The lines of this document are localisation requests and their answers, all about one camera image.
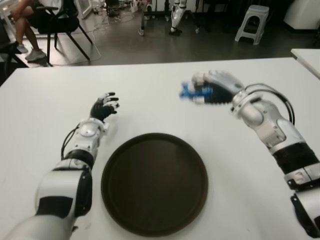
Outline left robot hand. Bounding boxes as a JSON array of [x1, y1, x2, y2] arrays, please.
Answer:
[[90, 91, 120, 123]]

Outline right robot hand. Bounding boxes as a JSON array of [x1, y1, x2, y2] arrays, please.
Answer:
[[191, 69, 246, 106]]

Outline blue Oreo packet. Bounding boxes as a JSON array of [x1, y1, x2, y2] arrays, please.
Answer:
[[179, 81, 214, 104]]

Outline white plastic stool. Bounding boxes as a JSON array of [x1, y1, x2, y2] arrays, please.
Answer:
[[234, 4, 271, 46]]

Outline white humanoid robot leg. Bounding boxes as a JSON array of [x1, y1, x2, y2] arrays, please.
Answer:
[[168, 0, 189, 36]]

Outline neighbouring white table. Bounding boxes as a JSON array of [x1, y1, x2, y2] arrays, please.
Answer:
[[290, 48, 320, 80]]

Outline round dark brown tray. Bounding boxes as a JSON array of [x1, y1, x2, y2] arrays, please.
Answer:
[[100, 132, 209, 237]]

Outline black chair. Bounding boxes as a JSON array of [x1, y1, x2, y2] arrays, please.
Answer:
[[32, 0, 95, 67]]

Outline black wheeled stand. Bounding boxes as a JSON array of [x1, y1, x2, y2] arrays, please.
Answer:
[[137, 0, 202, 36]]

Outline white framed board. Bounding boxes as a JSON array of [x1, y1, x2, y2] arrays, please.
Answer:
[[79, 0, 94, 20]]

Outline white cabinet with black base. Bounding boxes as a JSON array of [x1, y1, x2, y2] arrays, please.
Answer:
[[284, 0, 320, 33]]

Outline seated person in shorts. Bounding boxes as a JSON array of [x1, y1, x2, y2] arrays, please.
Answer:
[[11, 0, 61, 63]]

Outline dark chair with armrest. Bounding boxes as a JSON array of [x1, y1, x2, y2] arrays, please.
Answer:
[[0, 18, 30, 83]]

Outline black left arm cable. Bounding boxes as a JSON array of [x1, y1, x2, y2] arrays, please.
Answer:
[[60, 125, 81, 159]]

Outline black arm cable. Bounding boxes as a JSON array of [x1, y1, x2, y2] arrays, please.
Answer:
[[60, 125, 81, 159], [244, 83, 296, 126]]

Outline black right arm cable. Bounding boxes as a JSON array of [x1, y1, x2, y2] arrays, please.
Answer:
[[244, 83, 296, 126]]

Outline cables on floor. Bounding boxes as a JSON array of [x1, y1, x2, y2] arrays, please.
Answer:
[[84, 3, 145, 35]]

